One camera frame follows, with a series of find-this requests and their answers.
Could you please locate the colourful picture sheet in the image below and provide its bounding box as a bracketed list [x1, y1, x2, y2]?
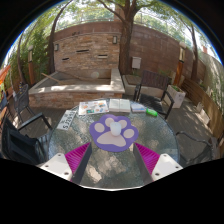
[78, 99, 110, 116]

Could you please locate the black mesh-back chair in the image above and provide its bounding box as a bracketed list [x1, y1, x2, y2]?
[11, 83, 36, 124]

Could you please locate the large tree trunk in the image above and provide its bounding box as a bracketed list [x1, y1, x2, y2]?
[118, 0, 135, 75]

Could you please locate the black slatted metal armchair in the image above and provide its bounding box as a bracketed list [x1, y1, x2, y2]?
[133, 69, 175, 120]

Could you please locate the white computer mouse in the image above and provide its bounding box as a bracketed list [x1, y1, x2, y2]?
[109, 121, 122, 137]

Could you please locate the purple paw-shaped mouse pad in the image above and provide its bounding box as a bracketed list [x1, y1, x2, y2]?
[88, 114, 140, 153]

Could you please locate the black solid-back armchair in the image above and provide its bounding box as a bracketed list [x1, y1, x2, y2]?
[0, 111, 54, 165]

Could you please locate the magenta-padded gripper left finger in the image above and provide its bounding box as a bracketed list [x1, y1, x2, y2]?
[37, 141, 93, 185]

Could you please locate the white square planter box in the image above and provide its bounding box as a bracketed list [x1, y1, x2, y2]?
[166, 84, 187, 109]

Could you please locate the wooden lamp post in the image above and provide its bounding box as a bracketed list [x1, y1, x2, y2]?
[27, 45, 36, 86]
[175, 41, 187, 87]

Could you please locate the slanted thin tree trunk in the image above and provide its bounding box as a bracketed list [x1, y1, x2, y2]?
[46, 2, 72, 75]
[189, 24, 200, 81]

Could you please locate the raised stone basin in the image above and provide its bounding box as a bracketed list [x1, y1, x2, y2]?
[28, 68, 126, 109]

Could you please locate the white number plate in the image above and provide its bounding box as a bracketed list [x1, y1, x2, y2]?
[56, 109, 78, 131]

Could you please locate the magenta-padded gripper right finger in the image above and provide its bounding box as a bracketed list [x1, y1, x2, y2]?
[132, 142, 184, 186]

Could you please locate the small white and blue box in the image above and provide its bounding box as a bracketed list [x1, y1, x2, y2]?
[130, 102, 148, 113]

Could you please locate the grey wall utility box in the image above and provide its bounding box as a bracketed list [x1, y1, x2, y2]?
[131, 56, 142, 70]

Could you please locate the green wipes pack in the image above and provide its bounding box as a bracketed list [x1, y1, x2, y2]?
[145, 108, 159, 118]

